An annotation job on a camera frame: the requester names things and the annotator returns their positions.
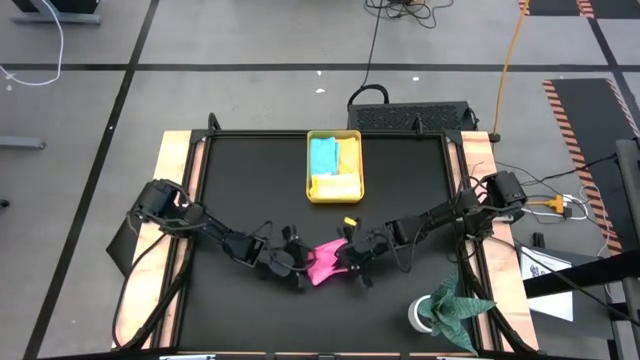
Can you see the yellow plastic bin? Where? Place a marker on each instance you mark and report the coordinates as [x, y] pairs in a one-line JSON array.
[[310, 197]]

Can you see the orange power plug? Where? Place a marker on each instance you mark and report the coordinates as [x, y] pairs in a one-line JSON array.
[[556, 202]]

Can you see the orange microfiber towel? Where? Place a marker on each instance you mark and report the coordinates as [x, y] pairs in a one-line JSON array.
[[348, 155]]

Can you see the grey metal floor bar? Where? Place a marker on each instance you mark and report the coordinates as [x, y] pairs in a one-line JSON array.
[[22, 142], [55, 19]]

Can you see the yellow microfiber towel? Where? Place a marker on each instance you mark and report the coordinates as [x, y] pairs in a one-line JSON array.
[[335, 186]]

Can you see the white plant pot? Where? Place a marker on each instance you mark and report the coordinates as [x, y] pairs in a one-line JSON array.
[[414, 315]]

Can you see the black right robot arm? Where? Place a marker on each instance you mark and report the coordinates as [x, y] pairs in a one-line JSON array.
[[450, 215]]

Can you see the black hazard-striped floor mat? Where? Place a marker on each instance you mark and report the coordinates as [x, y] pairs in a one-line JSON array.
[[590, 150], [555, 6]]

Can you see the black frame pole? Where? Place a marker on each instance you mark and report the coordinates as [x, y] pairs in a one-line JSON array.
[[575, 272]]

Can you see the white paper sheet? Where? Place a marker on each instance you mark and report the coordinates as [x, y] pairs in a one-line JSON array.
[[545, 285]]

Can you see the pink microfiber towel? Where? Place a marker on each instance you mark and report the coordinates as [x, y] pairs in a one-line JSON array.
[[325, 262]]

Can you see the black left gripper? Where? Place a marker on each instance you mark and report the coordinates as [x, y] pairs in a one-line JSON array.
[[282, 260]]

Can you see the green striped-leaf plant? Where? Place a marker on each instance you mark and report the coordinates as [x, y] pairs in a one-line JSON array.
[[450, 310]]

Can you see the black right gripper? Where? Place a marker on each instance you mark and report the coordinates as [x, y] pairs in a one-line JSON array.
[[367, 247]]

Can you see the wooden side board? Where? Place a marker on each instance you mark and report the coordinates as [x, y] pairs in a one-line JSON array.
[[477, 155], [172, 150]]

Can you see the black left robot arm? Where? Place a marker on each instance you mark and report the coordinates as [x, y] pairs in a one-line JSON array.
[[200, 225]]

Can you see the blue microfiber towel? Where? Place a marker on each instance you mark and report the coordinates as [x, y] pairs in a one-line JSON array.
[[324, 155]]

